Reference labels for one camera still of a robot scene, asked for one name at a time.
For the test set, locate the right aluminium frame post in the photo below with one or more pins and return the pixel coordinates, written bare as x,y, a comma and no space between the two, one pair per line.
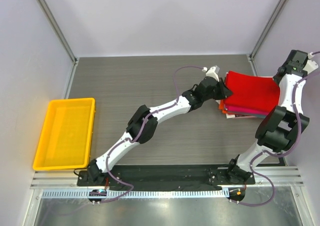
280,5

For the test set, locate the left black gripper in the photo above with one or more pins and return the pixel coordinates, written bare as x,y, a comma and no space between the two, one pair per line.
224,92

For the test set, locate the folded grey-blue t shirt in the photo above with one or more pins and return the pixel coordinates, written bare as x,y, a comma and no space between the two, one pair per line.
260,116

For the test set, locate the folded pink t shirt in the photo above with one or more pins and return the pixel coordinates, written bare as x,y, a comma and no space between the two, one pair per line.
244,111

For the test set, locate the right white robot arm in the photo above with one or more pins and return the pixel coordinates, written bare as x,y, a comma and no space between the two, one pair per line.
282,127

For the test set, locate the yellow plastic bin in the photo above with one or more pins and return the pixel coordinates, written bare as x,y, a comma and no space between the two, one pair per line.
66,135

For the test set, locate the left aluminium frame post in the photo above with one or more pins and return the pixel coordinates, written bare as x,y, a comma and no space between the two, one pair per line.
58,32

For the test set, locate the slotted white cable duct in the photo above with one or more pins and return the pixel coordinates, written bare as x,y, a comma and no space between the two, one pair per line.
110,194

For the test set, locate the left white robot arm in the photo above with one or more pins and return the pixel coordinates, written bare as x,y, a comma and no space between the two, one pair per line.
143,124

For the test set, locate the folded orange t shirt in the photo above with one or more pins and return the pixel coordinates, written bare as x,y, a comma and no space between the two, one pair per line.
222,107

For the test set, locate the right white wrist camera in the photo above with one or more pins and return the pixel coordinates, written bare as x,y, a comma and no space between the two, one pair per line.
311,65

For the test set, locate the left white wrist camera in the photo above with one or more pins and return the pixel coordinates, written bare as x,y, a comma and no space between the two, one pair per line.
212,72

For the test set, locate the red t shirt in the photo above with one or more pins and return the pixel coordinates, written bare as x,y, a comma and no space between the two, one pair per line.
253,92

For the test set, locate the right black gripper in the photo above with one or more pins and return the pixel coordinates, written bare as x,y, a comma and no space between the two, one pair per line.
294,65

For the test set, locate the aluminium frame post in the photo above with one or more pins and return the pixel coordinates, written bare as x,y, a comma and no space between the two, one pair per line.
58,32
280,5

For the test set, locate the folded white t shirt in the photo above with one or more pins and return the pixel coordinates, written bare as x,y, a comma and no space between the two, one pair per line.
238,116

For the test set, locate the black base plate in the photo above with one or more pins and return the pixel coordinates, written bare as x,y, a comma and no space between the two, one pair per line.
177,177

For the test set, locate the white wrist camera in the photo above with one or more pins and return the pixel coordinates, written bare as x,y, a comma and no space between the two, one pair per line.
212,72
311,65

